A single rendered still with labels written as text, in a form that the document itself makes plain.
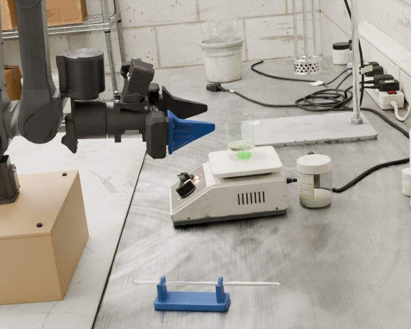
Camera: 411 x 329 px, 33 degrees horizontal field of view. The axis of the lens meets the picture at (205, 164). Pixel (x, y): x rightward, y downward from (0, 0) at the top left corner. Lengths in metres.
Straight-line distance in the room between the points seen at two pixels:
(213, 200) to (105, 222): 0.20
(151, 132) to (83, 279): 0.25
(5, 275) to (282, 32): 2.81
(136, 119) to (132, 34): 2.65
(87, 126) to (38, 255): 0.20
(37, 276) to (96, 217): 0.30
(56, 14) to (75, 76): 2.34
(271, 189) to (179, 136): 0.24
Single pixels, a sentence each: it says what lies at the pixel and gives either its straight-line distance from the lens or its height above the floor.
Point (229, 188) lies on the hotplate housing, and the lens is 1.17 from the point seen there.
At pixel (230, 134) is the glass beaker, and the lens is 1.21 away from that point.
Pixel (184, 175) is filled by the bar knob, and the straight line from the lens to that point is 1.24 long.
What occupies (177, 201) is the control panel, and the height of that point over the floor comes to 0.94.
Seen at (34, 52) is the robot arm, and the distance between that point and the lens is 1.02.
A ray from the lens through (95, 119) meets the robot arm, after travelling 1.03.
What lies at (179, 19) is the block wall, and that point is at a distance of 3.64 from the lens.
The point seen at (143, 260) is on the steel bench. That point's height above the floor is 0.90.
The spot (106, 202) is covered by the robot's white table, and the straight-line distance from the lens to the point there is 1.35.
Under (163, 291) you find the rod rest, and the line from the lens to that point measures 0.96.
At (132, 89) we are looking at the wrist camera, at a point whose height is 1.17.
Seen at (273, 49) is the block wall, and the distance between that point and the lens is 3.67.
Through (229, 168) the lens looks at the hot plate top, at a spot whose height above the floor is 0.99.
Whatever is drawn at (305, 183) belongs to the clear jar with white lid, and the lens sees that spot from 1.21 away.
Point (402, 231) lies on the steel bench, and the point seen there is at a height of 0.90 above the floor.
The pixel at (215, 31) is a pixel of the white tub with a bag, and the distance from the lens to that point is 2.19.
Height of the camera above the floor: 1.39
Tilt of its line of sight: 19 degrees down
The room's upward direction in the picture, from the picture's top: 6 degrees counter-clockwise
